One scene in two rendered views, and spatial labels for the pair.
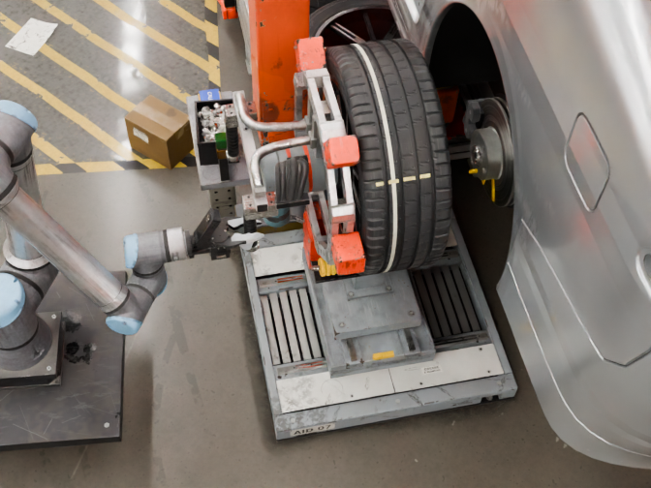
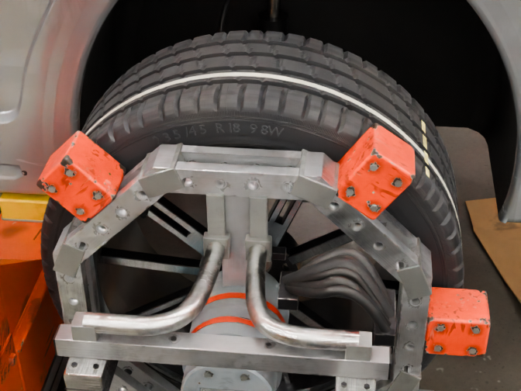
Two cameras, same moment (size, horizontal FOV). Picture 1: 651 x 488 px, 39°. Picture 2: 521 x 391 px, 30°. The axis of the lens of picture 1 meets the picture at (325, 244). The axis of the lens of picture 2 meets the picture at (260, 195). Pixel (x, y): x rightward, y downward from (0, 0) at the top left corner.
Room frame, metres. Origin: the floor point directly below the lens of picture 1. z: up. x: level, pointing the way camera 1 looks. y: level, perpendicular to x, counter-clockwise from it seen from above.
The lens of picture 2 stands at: (1.30, 1.03, 1.83)
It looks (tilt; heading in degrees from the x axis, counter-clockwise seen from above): 35 degrees down; 291
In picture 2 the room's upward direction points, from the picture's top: 1 degrees counter-clockwise
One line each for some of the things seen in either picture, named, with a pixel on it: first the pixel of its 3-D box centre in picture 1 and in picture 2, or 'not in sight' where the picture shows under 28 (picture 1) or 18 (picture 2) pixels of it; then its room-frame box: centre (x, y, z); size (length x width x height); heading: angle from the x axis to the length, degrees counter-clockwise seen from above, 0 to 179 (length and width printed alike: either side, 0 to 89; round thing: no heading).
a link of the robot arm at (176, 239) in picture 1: (177, 245); not in sight; (1.44, 0.40, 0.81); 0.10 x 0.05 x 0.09; 14
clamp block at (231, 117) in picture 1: (240, 113); (92, 363); (1.83, 0.26, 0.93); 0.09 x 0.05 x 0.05; 104
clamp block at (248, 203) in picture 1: (260, 205); (354, 382); (1.50, 0.18, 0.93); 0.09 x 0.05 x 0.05; 104
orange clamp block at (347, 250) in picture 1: (347, 253); (455, 322); (1.41, -0.06, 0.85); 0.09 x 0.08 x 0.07; 14
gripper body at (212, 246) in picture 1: (207, 241); not in sight; (1.46, 0.32, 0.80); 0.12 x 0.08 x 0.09; 104
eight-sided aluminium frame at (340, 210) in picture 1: (322, 166); (243, 310); (1.71, 0.02, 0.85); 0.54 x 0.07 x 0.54; 14
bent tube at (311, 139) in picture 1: (285, 155); (305, 274); (1.59, 0.12, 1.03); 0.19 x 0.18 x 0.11; 104
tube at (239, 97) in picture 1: (272, 102); (153, 264); (1.78, 0.17, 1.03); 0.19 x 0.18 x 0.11; 104
